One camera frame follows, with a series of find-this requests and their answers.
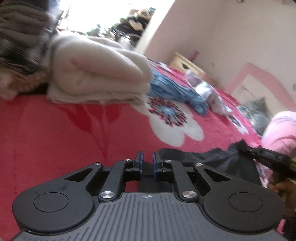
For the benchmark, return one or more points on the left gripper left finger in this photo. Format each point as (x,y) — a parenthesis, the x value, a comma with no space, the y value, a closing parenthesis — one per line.
(118,175)

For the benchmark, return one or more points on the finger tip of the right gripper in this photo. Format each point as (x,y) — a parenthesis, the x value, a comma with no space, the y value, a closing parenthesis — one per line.
(251,152)

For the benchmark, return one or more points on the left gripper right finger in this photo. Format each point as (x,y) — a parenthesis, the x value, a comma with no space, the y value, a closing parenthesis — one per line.
(174,172)

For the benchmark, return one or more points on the black pants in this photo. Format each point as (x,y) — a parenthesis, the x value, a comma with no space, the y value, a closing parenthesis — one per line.
(230,161)

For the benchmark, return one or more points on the wheelchair loaded with clothes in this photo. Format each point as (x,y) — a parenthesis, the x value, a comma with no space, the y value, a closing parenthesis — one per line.
(132,27)

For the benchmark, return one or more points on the pile of folded clothes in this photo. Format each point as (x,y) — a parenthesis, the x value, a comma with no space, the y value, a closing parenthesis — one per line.
(27,30)

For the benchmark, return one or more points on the person right hand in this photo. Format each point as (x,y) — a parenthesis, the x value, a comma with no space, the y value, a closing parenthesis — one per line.
(286,190)

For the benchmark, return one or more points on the pink quilt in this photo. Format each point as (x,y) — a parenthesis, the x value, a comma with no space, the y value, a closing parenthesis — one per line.
(279,135)

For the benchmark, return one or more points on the grey patterned pillow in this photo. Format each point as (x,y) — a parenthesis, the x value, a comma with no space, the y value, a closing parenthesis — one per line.
(256,112)

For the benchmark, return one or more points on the white lilac crumpled garment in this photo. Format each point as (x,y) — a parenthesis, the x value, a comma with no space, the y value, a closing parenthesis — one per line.
(207,91)

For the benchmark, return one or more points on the pink headboard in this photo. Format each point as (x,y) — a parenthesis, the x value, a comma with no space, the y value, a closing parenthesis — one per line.
(252,83)

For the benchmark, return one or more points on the light blue crumpled garment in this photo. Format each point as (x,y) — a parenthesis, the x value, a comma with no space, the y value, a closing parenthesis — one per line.
(165,88)

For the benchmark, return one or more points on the pink floral bedspread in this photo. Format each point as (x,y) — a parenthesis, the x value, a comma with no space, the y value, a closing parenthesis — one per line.
(41,140)

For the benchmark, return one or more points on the folded white fluffy blanket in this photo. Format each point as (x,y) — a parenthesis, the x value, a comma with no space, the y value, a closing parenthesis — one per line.
(96,70)

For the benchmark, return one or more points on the cream nightstand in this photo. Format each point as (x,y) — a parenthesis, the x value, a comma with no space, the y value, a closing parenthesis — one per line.
(182,64)

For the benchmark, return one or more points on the pink cup on nightstand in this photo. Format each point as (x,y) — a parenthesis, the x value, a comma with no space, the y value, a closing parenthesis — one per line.
(194,56)

